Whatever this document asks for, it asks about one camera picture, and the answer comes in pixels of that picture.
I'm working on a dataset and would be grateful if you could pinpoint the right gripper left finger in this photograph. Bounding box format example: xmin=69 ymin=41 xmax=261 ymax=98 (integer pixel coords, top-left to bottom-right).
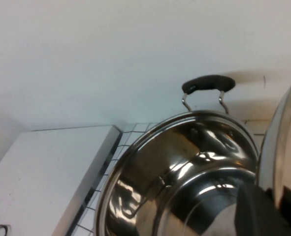
xmin=235 ymin=184 xmax=291 ymax=236

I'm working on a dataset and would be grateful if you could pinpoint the steel pot lid black knob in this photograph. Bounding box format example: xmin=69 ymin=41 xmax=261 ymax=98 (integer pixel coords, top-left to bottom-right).
xmin=257 ymin=63 xmax=291 ymax=209

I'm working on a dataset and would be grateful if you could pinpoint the stainless steel cooking pot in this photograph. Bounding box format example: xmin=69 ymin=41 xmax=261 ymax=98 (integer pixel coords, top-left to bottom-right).
xmin=95 ymin=75 xmax=261 ymax=236

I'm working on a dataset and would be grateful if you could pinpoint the white box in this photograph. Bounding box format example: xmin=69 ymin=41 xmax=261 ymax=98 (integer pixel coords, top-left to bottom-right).
xmin=0 ymin=124 xmax=123 ymax=236

